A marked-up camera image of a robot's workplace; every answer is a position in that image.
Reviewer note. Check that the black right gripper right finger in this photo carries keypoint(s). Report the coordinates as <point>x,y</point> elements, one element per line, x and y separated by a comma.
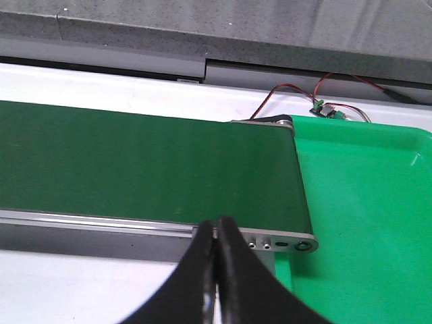
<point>248,291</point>

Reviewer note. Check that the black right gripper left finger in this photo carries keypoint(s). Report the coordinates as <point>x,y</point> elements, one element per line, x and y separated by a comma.
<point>188,295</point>

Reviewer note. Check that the green plastic tray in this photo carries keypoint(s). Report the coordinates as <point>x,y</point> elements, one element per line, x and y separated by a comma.
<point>369,194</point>

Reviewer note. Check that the green conveyor belt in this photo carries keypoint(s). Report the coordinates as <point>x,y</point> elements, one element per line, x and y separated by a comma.
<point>105,163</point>

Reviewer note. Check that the small green circuit board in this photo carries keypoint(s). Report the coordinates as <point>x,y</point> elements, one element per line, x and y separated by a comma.
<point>324,110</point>

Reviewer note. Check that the grey stone counter slab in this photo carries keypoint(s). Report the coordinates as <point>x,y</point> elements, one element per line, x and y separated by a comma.
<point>382,39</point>

